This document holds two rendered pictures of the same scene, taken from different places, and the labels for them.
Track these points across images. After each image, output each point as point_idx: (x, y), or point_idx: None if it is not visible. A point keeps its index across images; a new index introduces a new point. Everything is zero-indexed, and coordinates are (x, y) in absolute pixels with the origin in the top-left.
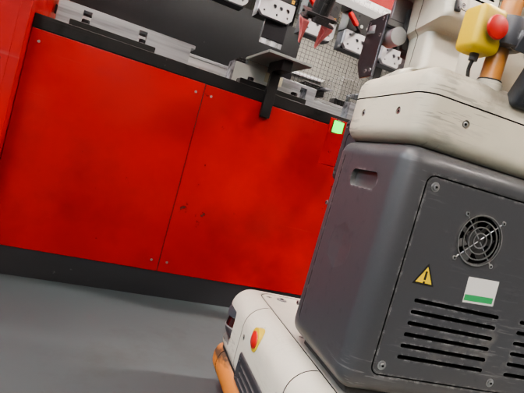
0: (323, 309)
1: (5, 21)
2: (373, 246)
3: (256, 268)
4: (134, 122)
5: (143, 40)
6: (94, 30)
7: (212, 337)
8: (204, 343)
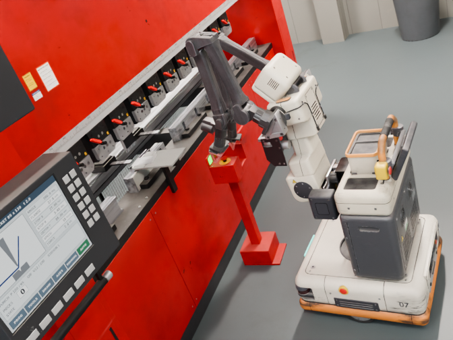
0: (375, 268)
1: (99, 310)
2: (393, 246)
3: (216, 251)
4: (146, 268)
5: None
6: None
7: (259, 300)
8: (266, 306)
